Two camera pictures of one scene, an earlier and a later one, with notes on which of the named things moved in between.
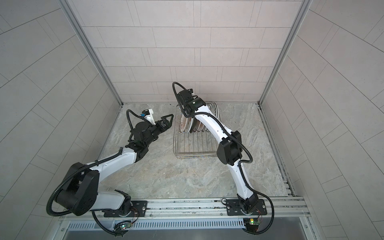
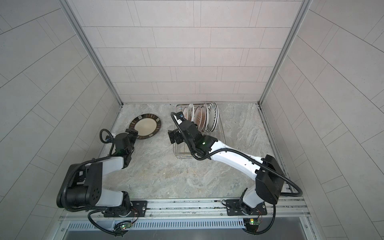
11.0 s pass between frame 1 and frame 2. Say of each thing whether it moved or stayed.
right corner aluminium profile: stayed
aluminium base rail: stayed
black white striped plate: stayed
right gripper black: moved
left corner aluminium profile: stayed
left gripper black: moved
